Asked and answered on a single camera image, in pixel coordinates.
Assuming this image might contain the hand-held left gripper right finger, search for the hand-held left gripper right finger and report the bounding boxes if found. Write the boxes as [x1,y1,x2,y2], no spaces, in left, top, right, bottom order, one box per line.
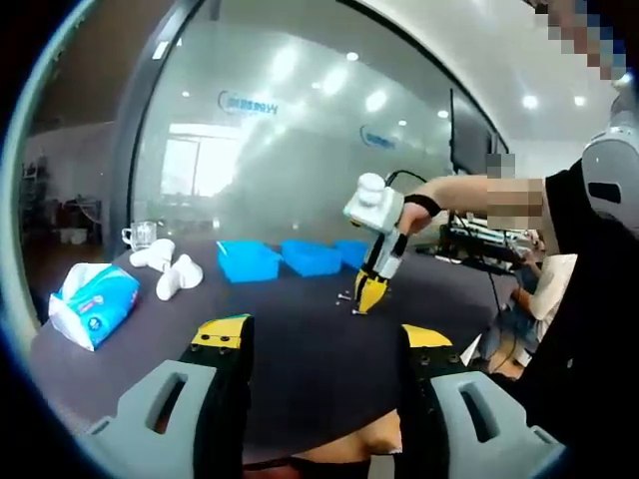
[397,322,568,479]

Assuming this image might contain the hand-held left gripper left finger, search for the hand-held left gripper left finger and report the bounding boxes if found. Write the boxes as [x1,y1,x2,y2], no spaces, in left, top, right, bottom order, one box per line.
[74,312,256,479]

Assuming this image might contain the blue plastic bin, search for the blue plastic bin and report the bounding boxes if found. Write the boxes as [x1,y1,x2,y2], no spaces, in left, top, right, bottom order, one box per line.
[216,239,284,284]
[280,239,343,278]
[332,239,373,270]

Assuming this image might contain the person's right hand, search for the person's right hand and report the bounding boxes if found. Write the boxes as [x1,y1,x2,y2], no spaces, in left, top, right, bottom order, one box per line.
[398,202,440,250]

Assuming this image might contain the striped equipment rack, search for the striped equipment rack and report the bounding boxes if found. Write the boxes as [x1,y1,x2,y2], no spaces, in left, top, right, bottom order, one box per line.
[438,212,538,265]

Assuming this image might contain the blue white tissue pack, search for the blue white tissue pack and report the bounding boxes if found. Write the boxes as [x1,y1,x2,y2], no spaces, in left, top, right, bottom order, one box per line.
[48,262,141,352]

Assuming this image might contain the white plastic pipe fittings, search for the white plastic pipe fittings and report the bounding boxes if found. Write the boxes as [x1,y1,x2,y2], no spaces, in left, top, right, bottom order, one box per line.
[155,252,205,302]

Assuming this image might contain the white plastic handheld device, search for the white plastic handheld device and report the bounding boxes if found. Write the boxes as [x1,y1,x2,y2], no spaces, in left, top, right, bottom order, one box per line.
[128,238,176,273]

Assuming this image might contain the person's bare leg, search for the person's bare leg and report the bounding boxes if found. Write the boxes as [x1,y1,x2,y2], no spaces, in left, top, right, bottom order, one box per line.
[294,408,403,465]

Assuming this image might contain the clear glass mug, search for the clear glass mug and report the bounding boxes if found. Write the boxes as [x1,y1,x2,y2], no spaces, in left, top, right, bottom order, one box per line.
[121,221,159,252]

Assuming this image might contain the grey chest-worn device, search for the grey chest-worn device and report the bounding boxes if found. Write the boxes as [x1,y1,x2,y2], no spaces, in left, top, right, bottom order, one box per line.
[581,74,639,226]

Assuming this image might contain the black wrist strap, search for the black wrist strap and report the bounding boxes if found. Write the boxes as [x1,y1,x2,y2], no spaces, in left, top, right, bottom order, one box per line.
[402,193,443,219]

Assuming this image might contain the black wall monitor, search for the black wall monitor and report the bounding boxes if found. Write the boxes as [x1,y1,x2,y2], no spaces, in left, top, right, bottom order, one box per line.
[448,88,510,176]

